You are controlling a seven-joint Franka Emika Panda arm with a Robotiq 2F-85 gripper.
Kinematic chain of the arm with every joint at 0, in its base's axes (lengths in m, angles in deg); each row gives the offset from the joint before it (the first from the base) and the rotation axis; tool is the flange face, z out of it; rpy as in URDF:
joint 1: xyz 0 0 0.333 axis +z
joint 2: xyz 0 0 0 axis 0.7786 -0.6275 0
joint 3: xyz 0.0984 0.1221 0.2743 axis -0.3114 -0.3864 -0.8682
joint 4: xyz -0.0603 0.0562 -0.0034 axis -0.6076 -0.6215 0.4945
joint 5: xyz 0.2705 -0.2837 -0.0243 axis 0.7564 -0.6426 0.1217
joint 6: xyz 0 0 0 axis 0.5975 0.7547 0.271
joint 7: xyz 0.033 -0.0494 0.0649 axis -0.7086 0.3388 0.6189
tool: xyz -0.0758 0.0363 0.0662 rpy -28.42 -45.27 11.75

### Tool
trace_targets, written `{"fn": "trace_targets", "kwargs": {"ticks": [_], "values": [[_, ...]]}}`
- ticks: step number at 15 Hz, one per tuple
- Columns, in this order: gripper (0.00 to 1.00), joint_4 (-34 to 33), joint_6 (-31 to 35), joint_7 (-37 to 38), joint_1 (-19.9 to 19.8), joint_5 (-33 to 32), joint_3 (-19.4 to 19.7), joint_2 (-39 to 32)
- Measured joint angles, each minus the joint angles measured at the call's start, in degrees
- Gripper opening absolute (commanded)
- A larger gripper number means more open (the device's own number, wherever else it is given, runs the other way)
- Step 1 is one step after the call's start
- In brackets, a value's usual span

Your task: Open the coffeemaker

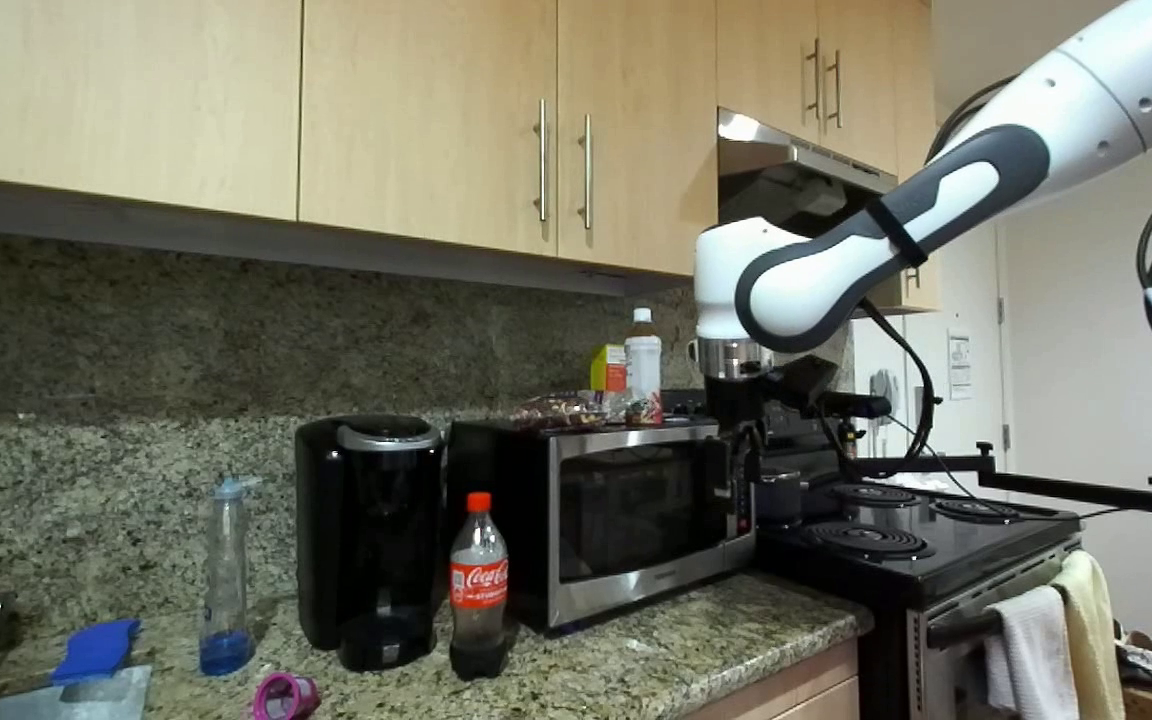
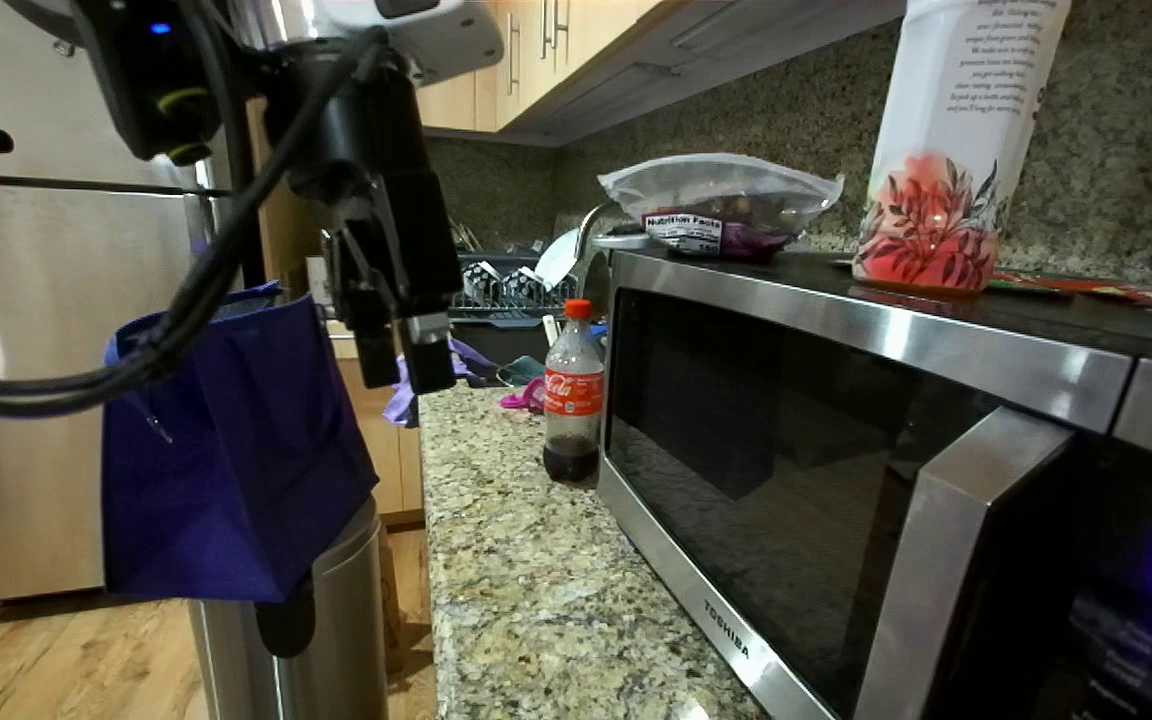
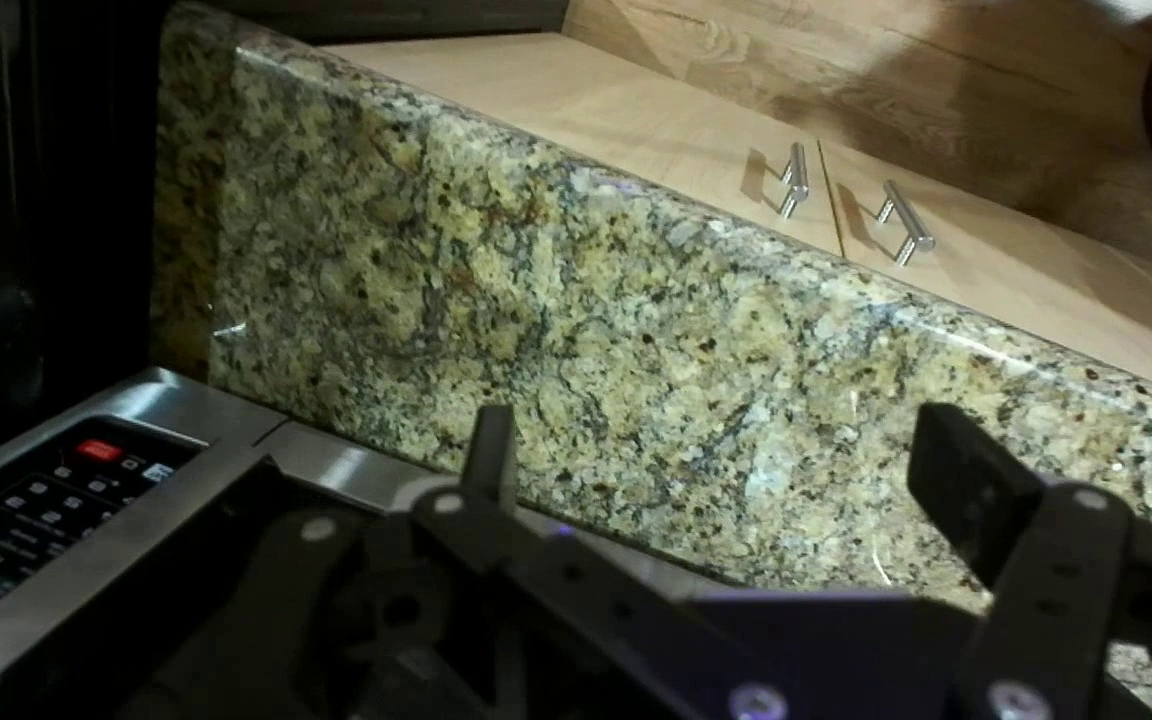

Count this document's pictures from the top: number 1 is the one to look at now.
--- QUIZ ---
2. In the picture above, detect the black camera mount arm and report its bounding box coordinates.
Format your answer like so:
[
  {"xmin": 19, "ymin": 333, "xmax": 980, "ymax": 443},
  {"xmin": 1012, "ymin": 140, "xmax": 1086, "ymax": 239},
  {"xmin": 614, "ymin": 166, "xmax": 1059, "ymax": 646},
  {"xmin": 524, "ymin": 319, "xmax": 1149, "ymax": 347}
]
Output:
[{"xmin": 851, "ymin": 441, "xmax": 1152, "ymax": 546}]

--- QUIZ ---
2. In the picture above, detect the wood base cabinet beside stove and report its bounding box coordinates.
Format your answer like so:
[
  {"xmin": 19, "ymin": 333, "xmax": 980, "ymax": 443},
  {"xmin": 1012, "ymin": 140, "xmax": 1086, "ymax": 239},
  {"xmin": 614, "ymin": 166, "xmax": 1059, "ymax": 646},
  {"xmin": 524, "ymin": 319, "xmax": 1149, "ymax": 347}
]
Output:
[{"xmin": 680, "ymin": 634, "xmax": 869, "ymax": 720}]

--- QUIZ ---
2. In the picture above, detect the metal cabinet handle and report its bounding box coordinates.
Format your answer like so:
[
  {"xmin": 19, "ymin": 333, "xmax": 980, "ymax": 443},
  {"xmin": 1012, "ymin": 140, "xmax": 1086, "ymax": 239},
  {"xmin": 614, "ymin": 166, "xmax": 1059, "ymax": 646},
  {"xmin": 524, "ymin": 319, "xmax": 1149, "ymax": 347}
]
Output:
[
  {"xmin": 576, "ymin": 111, "xmax": 599, "ymax": 246},
  {"xmin": 825, "ymin": 45, "xmax": 849, "ymax": 130},
  {"xmin": 799, "ymin": 34, "xmax": 825, "ymax": 125},
  {"xmin": 528, "ymin": 92, "xmax": 554, "ymax": 244}
]

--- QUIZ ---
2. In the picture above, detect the black stove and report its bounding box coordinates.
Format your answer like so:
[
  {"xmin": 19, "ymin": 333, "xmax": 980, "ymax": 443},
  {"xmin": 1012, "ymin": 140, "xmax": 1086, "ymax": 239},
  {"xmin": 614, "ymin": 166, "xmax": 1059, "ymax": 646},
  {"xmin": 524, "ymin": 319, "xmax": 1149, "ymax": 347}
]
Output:
[{"xmin": 750, "ymin": 472, "xmax": 1086, "ymax": 720}]

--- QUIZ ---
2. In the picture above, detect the blue sponge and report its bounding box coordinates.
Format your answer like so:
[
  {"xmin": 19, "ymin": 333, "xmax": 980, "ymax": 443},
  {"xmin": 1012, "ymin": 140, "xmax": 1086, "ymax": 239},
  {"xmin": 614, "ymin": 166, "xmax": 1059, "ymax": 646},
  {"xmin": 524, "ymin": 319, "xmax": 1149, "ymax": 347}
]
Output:
[{"xmin": 49, "ymin": 613, "xmax": 143, "ymax": 688}]

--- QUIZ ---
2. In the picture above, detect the stainless steel microwave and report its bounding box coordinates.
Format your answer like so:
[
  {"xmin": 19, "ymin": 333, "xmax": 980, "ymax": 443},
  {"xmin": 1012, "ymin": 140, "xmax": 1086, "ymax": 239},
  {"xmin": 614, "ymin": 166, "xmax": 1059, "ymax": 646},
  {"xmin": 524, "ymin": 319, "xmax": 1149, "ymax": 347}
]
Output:
[{"xmin": 445, "ymin": 416, "xmax": 762, "ymax": 634}]

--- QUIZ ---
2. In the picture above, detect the black coffeemaker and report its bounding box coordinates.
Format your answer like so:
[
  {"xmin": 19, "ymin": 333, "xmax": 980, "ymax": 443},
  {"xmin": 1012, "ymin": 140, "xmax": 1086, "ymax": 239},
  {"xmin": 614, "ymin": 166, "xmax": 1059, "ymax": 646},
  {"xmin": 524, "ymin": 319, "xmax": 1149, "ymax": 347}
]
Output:
[{"xmin": 290, "ymin": 413, "xmax": 448, "ymax": 674}]

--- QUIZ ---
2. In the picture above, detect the yellow towel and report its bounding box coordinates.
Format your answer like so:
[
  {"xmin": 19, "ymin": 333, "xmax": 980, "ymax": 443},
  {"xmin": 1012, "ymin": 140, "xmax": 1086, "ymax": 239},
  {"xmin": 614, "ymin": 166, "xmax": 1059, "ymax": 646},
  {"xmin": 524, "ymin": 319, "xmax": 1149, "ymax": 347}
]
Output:
[{"xmin": 1051, "ymin": 546, "xmax": 1133, "ymax": 720}]

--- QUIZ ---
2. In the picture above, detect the clear plastic container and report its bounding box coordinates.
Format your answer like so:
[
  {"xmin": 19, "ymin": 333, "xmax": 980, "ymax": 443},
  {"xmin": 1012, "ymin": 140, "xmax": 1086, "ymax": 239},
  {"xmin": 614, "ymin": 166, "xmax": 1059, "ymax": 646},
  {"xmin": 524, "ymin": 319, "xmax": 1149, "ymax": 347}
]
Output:
[{"xmin": 0, "ymin": 660, "xmax": 155, "ymax": 720}]

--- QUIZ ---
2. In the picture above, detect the wood cabinet above hood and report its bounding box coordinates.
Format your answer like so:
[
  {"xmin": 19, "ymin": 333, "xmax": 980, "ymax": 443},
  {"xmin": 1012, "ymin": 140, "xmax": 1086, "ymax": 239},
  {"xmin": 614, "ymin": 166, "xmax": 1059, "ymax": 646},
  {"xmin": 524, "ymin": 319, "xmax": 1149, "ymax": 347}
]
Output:
[{"xmin": 712, "ymin": 0, "xmax": 948, "ymax": 314}]

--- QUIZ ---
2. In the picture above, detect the stainless range hood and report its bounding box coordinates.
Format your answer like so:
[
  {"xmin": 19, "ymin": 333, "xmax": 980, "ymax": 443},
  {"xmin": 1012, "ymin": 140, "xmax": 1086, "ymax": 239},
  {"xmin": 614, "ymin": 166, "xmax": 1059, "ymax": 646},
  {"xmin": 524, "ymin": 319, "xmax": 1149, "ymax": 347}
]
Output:
[{"xmin": 712, "ymin": 108, "xmax": 905, "ymax": 237}]

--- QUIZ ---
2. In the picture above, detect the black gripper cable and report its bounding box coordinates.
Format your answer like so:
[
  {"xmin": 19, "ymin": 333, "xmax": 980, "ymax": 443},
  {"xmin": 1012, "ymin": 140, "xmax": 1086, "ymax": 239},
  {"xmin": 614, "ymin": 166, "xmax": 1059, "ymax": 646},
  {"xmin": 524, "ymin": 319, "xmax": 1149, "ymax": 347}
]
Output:
[{"xmin": 851, "ymin": 290, "xmax": 943, "ymax": 466}]

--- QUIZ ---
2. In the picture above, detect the small white bottle orange label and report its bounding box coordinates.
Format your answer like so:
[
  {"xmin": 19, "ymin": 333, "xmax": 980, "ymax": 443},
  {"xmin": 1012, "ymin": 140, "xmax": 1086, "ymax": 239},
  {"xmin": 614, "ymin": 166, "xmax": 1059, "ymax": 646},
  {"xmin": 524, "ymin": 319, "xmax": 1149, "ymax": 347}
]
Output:
[{"xmin": 599, "ymin": 339, "xmax": 632, "ymax": 418}]

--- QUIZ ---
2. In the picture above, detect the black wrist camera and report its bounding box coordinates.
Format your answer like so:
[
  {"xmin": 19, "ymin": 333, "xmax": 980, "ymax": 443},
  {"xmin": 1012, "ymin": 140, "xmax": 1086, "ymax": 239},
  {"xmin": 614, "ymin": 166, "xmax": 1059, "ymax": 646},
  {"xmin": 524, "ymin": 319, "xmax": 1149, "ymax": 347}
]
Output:
[{"xmin": 799, "ymin": 384, "xmax": 894, "ymax": 422}]

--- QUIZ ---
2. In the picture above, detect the pink purple scrubber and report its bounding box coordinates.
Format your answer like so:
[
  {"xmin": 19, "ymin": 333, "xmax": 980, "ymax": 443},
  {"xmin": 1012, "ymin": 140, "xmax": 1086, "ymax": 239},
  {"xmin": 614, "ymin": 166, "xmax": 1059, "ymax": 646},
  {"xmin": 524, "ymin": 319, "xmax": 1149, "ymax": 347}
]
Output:
[{"xmin": 243, "ymin": 666, "xmax": 322, "ymax": 720}]

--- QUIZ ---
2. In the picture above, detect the cola bottle red label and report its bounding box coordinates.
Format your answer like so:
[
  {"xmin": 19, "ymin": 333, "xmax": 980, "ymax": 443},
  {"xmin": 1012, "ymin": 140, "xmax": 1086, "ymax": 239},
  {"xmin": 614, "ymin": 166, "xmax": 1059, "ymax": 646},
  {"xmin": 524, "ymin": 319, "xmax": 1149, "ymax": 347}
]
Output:
[{"xmin": 445, "ymin": 489, "xmax": 517, "ymax": 685}]

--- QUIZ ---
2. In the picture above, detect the clear plastic snack bag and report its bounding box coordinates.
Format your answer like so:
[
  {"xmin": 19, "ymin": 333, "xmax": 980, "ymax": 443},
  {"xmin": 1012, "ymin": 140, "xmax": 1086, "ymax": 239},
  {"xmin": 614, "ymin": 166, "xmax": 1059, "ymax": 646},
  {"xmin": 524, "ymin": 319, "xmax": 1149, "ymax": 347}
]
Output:
[{"xmin": 504, "ymin": 387, "xmax": 634, "ymax": 434}]

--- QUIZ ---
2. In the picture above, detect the light wood wall cabinet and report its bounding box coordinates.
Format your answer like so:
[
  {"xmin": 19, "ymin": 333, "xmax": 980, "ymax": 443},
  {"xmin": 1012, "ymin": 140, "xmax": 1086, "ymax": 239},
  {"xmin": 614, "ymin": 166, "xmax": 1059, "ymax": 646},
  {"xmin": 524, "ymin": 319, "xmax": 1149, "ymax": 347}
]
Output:
[{"xmin": 0, "ymin": 0, "xmax": 723, "ymax": 279}]

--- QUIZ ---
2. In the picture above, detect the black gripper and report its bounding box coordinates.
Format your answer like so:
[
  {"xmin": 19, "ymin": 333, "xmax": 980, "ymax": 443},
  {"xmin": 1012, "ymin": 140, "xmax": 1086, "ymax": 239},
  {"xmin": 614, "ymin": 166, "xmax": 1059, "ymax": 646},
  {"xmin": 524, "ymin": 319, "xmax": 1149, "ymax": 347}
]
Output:
[{"xmin": 701, "ymin": 371, "xmax": 792, "ymax": 520}]

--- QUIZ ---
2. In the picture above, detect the white towel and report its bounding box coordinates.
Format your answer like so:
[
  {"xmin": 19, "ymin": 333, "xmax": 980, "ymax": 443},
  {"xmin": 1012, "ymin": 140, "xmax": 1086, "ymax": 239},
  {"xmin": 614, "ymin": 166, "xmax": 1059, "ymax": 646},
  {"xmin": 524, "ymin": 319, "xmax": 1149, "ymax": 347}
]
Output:
[{"xmin": 980, "ymin": 581, "xmax": 1085, "ymax": 720}]

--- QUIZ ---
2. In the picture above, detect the white door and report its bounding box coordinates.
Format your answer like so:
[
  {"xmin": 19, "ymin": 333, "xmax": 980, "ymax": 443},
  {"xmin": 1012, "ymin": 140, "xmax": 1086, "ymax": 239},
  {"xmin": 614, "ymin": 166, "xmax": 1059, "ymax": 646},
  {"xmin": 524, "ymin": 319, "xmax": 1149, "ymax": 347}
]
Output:
[{"xmin": 997, "ymin": 116, "xmax": 1152, "ymax": 660}]

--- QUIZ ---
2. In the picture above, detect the white wall switch plate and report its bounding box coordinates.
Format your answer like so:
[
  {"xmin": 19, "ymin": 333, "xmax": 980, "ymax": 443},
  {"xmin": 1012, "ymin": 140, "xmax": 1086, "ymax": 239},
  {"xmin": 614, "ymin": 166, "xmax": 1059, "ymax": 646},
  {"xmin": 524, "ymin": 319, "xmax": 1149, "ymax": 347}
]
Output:
[{"xmin": 943, "ymin": 327, "xmax": 980, "ymax": 403}]

